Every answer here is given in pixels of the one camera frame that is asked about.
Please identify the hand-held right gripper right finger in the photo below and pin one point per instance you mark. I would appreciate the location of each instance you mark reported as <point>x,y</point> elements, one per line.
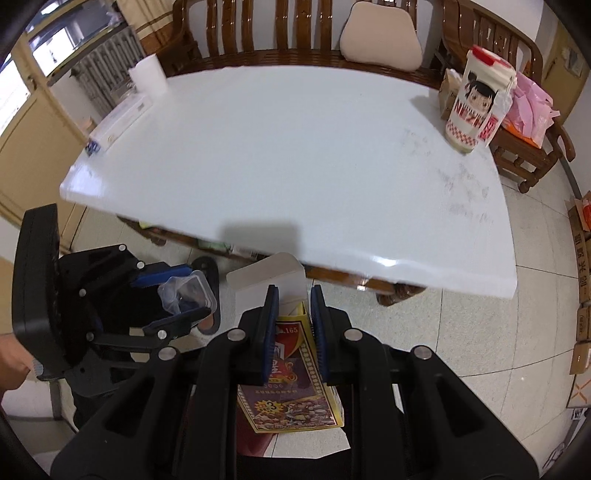
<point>320,341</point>

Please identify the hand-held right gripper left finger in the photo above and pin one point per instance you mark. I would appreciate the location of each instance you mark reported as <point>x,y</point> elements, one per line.
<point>269,341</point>

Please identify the yellow brown snack box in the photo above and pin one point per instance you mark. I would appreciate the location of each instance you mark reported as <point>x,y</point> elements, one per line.
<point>295,397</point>

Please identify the paper note on door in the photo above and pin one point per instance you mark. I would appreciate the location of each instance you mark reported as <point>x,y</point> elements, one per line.
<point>574,63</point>

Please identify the long white box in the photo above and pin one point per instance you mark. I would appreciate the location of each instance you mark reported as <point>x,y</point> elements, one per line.
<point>120,122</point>

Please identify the beige seat cushion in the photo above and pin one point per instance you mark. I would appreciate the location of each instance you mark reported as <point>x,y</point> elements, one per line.
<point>378,39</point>

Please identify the beige curtain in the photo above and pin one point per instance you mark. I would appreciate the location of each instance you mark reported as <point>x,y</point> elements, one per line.
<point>152,23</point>

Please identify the printed cardboard box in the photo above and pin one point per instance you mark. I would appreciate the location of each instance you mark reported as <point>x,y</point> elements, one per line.
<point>582,267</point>

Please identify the small blue packet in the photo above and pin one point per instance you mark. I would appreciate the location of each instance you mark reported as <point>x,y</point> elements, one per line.
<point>93,146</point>

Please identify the flat cardboard sheet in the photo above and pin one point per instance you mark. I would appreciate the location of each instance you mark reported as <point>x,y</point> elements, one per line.
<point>581,392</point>

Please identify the large white printed cup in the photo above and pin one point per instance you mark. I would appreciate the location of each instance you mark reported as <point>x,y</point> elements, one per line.
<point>478,110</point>

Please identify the plain cardboard box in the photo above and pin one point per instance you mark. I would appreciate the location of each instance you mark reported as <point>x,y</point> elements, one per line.
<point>581,357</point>
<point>584,323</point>

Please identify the brown wooden bench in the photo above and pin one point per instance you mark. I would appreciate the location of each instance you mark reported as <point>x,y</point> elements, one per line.
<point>258,57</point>

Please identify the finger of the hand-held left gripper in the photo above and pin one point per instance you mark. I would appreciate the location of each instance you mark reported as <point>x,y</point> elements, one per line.
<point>154,276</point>
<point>180,323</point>

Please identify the yellow framed window door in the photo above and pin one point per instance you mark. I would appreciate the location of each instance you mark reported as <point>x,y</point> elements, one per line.
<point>32,147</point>

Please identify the pink plastic bag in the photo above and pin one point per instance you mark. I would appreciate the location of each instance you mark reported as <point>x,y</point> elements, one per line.
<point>531,110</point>

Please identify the clear glass jar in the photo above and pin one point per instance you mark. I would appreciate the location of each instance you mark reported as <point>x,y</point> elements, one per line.
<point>122,97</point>

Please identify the brown wooden armchair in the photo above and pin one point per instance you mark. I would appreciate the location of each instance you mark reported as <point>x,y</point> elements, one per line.
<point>521,157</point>

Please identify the person's left hand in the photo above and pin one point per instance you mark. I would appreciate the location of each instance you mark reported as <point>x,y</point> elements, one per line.
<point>11,364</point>

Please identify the beige paper bag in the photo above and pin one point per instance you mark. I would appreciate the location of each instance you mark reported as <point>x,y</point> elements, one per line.
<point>450,94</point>

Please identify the clear plastic packaging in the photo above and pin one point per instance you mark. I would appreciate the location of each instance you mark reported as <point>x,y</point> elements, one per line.
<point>189,290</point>

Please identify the white paper towel roll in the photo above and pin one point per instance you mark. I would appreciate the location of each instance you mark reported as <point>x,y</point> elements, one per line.
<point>147,76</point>

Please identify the grey radiator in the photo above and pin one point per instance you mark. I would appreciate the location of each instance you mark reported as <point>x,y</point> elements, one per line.
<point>108,64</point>

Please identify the person's left foot in sandal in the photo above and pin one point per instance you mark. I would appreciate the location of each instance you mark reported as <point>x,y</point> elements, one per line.
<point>210,277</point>

